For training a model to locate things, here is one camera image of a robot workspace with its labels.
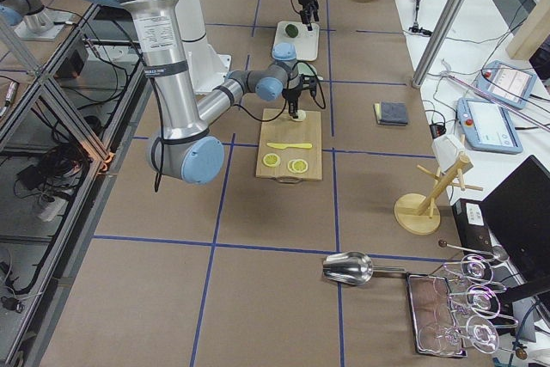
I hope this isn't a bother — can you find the white steamed bun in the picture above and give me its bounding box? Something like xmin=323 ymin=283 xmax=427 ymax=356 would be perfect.
xmin=290 ymin=110 xmax=307 ymax=122

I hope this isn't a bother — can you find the light green bowl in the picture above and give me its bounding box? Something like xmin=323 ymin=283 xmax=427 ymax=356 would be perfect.
xmin=296 ymin=61 xmax=318 ymax=82

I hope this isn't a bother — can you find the green avocado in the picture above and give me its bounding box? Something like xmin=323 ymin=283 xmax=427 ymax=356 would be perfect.
xmin=284 ymin=23 xmax=299 ymax=39

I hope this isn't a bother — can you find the white bear serving tray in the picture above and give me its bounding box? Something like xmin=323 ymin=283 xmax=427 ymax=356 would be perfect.
xmin=273 ymin=21 xmax=320 ymax=62

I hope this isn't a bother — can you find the yellow plastic knife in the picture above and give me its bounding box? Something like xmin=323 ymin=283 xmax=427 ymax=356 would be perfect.
xmin=266 ymin=142 xmax=313 ymax=150

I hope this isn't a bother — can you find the wooden cutting board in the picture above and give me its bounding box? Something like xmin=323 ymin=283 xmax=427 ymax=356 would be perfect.
xmin=255 ymin=109 xmax=322 ymax=182

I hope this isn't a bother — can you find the lower lemon slice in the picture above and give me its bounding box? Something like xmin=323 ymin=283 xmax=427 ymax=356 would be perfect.
xmin=262 ymin=153 xmax=281 ymax=168

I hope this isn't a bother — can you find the lemon slice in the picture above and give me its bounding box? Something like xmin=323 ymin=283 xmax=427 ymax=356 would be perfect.
xmin=292 ymin=159 xmax=309 ymax=174
xmin=262 ymin=153 xmax=281 ymax=168

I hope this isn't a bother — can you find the upper lemon slice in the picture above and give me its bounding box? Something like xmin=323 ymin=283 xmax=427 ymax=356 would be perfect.
xmin=292 ymin=159 xmax=309 ymax=174

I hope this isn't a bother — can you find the grey folded cloth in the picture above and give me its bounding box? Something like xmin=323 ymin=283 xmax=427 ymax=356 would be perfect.
xmin=373 ymin=101 xmax=409 ymax=126

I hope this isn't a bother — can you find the wooden mug tree stand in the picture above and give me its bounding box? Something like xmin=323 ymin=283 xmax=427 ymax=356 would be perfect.
xmin=394 ymin=152 xmax=483 ymax=235

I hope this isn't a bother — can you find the metal scoop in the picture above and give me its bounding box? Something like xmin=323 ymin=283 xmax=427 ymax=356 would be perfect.
xmin=322 ymin=252 xmax=406 ymax=285

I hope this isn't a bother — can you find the near blue teach pendant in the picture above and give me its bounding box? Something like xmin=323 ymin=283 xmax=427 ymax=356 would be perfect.
xmin=456 ymin=98 xmax=523 ymax=155

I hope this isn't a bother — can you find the blue teach pendant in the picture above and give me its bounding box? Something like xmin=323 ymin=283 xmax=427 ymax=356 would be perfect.
xmin=456 ymin=98 xmax=523 ymax=155
xmin=476 ymin=60 xmax=535 ymax=109

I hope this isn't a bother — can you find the far blue teach pendant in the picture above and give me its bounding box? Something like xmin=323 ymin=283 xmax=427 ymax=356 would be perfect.
xmin=476 ymin=60 xmax=535 ymax=109

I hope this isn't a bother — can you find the clear wine glass far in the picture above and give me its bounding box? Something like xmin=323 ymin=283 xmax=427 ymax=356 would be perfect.
xmin=443 ymin=254 xmax=494 ymax=285

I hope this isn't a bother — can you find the clear wine glass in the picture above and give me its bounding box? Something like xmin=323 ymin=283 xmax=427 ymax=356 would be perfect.
xmin=434 ymin=285 xmax=518 ymax=326
xmin=443 ymin=254 xmax=494 ymax=285
xmin=419 ymin=314 xmax=502 ymax=358

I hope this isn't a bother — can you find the black laptop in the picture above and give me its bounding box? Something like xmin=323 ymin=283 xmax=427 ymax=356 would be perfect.
xmin=481 ymin=156 xmax=549 ymax=281

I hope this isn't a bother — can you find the black glass tray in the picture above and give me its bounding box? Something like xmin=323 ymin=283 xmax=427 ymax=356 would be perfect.
xmin=406 ymin=273 xmax=468 ymax=359

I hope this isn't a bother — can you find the clear wine glass middle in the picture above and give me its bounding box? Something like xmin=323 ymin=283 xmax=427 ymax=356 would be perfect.
xmin=434 ymin=285 xmax=518 ymax=326

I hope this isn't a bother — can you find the clear wine glass near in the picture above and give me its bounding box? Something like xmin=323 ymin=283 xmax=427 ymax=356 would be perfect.
xmin=419 ymin=314 xmax=502 ymax=358

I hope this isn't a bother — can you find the aluminium frame post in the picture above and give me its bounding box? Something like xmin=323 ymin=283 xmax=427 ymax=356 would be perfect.
xmin=412 ymin=0 xmax=464 ymax=89

